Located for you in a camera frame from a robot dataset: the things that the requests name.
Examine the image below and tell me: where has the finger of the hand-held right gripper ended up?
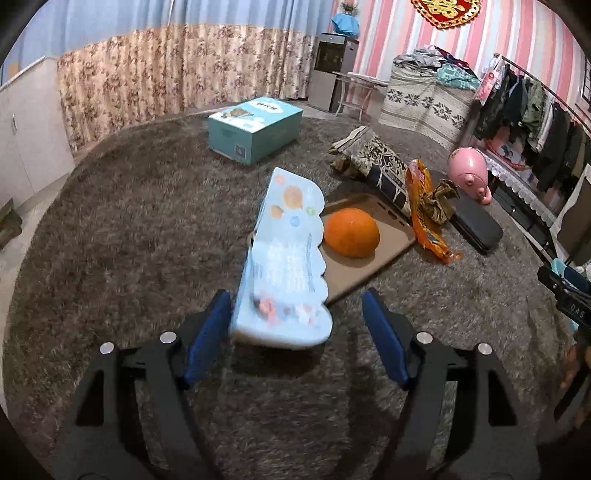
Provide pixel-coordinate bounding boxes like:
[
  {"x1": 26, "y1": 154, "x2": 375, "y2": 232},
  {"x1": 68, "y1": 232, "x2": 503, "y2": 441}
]
[
  {"x1": 566, "y1": 269, "x2": 591, "y2": 295},
  {"x1": 537, "y1": 265, "x2": 591, "y2": 325}
]

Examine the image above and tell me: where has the person's right hand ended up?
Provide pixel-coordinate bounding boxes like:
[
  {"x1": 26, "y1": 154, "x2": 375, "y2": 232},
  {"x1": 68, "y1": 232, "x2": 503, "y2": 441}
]
[{"x1": 560, "y1": 344, "x2": 591, "y2": 393}]

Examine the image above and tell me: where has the grey water dispenser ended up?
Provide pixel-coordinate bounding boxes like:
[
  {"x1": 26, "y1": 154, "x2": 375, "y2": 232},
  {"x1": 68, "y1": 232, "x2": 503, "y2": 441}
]
[{"x1": 307, "y1": 33, "x2": 360, "y2": 112}]

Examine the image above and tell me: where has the black and white snack wrapper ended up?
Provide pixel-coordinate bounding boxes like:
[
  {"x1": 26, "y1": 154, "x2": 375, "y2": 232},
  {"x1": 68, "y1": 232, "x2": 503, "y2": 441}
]
[{"x1": 329, "y1": 126, "x2": 414, "y2": 220}]

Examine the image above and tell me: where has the row of hanging clothes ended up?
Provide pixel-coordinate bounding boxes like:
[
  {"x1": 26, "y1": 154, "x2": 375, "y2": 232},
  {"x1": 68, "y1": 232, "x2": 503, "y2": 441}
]
[{"x1": 473, "y1": 65, "x2": 591, "y2": 195}]

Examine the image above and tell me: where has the patterned beige cloth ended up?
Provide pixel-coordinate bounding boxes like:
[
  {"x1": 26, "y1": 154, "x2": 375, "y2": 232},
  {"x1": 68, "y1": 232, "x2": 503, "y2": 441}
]
[{"x1": 379, "y1": 62, "x2": 476, "y2": 151}]

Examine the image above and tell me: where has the teal cardboard box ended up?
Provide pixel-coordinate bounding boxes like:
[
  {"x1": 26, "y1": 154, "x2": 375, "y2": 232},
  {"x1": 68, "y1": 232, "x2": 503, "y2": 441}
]
[{"x1": 208, "y1": 96, "x2": 304, "y2": 166}]

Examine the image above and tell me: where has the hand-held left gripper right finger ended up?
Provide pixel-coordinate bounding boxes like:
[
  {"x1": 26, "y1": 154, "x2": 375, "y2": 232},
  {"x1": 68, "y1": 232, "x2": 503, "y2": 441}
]
[{"x1": 361, "y1": 288, "x2": 541, "y2": 480}]

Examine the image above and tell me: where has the small round side table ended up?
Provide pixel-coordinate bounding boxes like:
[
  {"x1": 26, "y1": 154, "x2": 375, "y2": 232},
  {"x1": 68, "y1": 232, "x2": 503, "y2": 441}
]
[{"x1": 332, "y1": 71, "x2": 389, "y2": 123}]

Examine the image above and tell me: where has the brown wrapper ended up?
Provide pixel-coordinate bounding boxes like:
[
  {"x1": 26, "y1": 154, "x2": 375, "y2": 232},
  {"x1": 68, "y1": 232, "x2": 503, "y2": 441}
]
[{"x1": 422, "y1": 179, "x2": 461, "y2": 225}]

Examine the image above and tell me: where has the low dark cabinet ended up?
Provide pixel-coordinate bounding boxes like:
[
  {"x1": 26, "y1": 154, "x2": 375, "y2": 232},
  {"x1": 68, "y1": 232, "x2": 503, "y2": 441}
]
[{"x1": 480, "y1": 152, "x2": 559, "y2": 259}]

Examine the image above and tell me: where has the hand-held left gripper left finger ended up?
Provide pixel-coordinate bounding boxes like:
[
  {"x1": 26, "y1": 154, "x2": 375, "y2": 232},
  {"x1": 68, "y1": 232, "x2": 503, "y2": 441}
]
[{"x1": 53, "y1": 290, "x2": 233, "y2": 480}]

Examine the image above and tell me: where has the black zip case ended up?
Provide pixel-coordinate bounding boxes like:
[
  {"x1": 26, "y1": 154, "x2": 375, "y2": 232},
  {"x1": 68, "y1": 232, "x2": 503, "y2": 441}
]
[{"x1": 450, "y1": 200, "x2": 504, "y2": 256}]

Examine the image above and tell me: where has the pile of folded clothes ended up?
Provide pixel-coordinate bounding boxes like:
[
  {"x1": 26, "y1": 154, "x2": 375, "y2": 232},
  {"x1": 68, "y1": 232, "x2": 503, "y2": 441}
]
[{"x1": 392, "y1": 45, "x2": 483, "y2": 90}]

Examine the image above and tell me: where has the orange fruit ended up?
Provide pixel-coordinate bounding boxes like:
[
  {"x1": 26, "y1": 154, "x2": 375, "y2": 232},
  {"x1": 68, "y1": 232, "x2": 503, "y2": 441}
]
[{"x1": 323, "y1": 208, "x2": 382, "y2": 259}]

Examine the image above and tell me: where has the colourful picture board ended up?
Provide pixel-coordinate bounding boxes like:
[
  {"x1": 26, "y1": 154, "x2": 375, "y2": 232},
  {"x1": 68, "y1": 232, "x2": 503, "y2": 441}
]
[{"x1": 492, "y1": 134, "x2": 532, "y2": 167}]

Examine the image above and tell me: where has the pink pig mug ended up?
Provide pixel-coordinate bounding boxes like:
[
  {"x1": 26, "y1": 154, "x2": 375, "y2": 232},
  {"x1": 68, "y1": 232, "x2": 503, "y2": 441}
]
[{"x1": 447, "y1": 146, "x2": 492, "y2": 206}]

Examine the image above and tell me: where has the blue cloth cover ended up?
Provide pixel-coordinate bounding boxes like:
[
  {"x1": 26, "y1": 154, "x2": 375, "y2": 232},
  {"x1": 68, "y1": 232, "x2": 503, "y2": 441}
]
[{"x1": 330, "y1": 13, "x2": 361, "y2": 35}]

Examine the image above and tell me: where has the pink hanging packet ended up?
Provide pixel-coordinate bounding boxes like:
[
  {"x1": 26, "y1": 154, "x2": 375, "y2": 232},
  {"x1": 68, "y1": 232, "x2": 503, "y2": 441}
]
[{"x1": 475, "y1": 55, "x2": 506, "y2": 104}]

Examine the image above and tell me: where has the orange snack wrapper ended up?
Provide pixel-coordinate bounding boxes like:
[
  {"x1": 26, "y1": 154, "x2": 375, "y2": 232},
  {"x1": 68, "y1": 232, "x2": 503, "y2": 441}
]
[{"x1": 406, "y1": 159, "x2": 464, "y2": 265}]

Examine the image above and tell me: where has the metal clothes rack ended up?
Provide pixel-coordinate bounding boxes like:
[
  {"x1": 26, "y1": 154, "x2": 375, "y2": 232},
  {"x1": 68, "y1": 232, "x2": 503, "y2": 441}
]
[{"x1": 494, "y1": 54, "x2": 591, "y2": 139}]

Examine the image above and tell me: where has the brown furniture with white cover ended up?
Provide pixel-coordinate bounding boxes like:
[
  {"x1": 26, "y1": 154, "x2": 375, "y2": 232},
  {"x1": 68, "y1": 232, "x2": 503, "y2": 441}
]
[{"x1": 556, "y1": 164, "x2": 591, "y2": 259}]

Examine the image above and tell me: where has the brown shaggy blanket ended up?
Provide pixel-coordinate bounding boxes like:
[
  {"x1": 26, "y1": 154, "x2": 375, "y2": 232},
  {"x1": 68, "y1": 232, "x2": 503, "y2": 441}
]
[{"x1": 0, "y1": 111, "x2": 583, "y2": 480}]

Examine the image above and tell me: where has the blue floral curtain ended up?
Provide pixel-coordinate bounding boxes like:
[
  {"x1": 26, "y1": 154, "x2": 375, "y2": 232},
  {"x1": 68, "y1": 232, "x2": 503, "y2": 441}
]
[{"x1": 0, "y1": 0, "x2": 333, "y2": 153}]

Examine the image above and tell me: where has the white lace cloth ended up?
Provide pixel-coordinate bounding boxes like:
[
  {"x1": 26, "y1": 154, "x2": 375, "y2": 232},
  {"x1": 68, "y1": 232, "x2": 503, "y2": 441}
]
[{"x1": 480, "y1": 150, "x2": 557, "y2": 227}]

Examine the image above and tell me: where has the red heart wall decoration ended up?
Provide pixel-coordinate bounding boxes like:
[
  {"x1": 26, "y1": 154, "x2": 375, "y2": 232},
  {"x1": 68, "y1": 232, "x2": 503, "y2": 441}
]
[{"x1": 411, "y1": 0, "x2": 483, "y2": 29}]

